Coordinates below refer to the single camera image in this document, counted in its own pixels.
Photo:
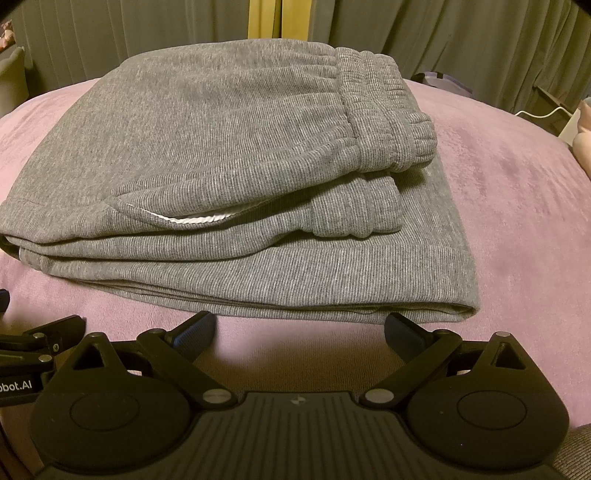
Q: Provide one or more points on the yellow curtain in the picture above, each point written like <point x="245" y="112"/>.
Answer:
<point x="265" y="21"/>

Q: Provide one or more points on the wooden nightstand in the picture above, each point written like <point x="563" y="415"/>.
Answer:
<point x="551" y="104"/>

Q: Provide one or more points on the grey-green curtain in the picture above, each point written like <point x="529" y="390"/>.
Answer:
<point x="438" y="32"/>
<point x="138" y="32"/>

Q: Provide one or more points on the grey pants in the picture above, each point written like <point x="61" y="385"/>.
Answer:
<point x="207" y="161"/>

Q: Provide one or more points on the white box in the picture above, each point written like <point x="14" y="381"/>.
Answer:
<point x="577" y="117"/>

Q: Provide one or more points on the pink bed sheet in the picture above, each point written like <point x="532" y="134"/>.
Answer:
<point x="508" y="221"/>

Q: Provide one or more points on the pink plush toy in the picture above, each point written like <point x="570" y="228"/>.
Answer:
<point x="5" y="36"/>

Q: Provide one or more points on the pale pink object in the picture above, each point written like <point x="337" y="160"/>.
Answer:
<point x="582" y="152"/>

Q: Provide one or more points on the person's grey clothing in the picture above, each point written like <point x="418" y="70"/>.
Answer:
<point x="575" y="452"/>

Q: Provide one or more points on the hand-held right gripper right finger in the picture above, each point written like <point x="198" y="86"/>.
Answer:
<point x="406" y="336"/>

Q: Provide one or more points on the dark bag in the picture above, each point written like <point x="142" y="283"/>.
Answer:
<point x="436" y="79"/>

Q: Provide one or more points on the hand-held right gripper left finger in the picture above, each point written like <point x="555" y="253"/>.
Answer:
<point x="194" y="333"/>

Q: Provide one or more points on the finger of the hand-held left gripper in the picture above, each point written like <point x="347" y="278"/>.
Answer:
<point x="3" y="301"/>

